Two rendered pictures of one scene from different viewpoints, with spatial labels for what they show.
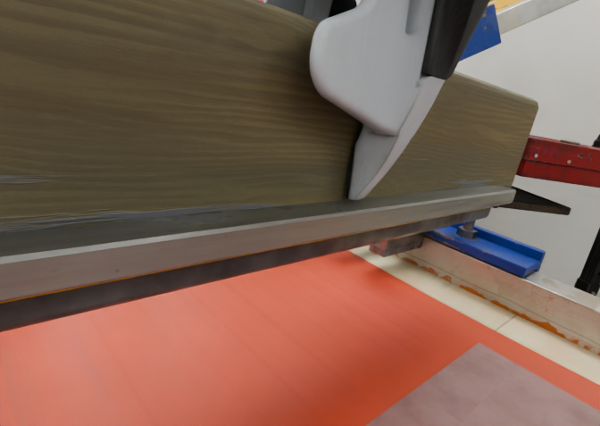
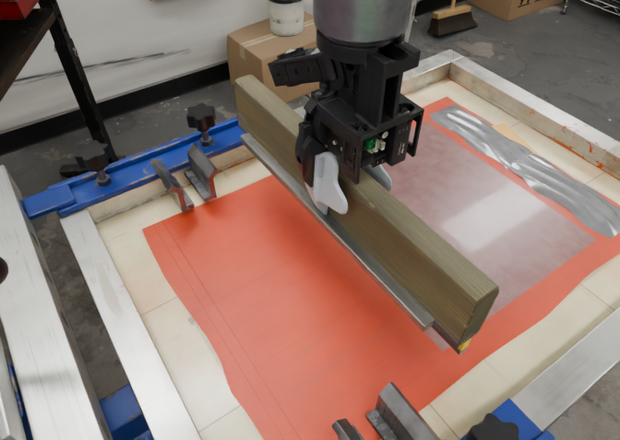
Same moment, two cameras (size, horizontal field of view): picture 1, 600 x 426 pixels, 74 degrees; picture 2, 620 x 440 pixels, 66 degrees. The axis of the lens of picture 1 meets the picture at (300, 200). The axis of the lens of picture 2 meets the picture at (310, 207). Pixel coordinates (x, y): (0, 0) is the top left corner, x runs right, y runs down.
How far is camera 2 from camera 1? 0.53 m
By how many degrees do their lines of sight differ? 71
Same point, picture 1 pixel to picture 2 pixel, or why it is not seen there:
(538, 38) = not seen: outside the picture
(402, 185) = not seen: hidden behind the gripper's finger
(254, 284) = (232, 277)
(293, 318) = (269, 259)
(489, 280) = (240, 154)
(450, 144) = not seen: hidden behind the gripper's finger
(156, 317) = (274, 323)
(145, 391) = (329, 318)
